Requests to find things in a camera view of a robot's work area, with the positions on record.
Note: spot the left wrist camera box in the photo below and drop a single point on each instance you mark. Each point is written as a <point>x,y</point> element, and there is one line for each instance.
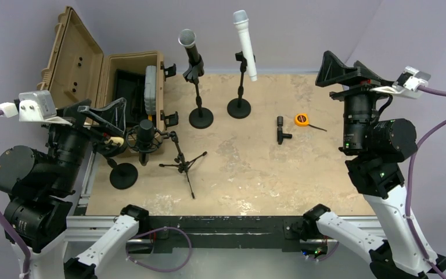
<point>36,106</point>

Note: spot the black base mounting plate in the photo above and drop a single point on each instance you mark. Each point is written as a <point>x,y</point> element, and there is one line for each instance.
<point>227,232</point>

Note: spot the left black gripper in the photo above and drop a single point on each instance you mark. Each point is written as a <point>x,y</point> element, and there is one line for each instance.
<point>111,116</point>

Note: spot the black dynamic microphone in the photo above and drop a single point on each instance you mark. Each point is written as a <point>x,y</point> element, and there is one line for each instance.
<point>187,38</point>

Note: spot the tan hard case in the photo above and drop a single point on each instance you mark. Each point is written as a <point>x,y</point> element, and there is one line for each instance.
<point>78,69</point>

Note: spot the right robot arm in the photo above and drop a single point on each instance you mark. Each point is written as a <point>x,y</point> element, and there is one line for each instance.
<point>375,148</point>

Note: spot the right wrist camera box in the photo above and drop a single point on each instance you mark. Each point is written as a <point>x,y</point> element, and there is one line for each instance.
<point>411,79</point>

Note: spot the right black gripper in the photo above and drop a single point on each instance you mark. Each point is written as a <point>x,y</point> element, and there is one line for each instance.
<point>331,70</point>

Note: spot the white wireless microphone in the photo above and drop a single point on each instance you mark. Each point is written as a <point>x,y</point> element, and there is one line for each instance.
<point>241,23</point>

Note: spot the black mic stand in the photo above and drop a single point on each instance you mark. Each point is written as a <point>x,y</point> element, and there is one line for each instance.
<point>239,108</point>
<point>199,117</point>
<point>122,175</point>

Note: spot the tripod shock mount stand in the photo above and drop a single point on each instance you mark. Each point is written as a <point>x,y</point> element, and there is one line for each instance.
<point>183,166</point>

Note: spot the orange tape measure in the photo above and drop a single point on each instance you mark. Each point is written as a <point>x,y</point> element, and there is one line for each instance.
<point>302,120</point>

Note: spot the black mic clip adapter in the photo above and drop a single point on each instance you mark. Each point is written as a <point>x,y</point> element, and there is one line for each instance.
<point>279,130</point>

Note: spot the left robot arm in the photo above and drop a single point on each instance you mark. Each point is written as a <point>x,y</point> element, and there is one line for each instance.
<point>38,182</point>

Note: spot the black condenser microphone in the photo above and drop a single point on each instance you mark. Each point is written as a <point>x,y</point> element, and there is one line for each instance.
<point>144,140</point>

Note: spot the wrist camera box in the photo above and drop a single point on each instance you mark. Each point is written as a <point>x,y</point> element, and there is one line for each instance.
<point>36,106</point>
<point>411,79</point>

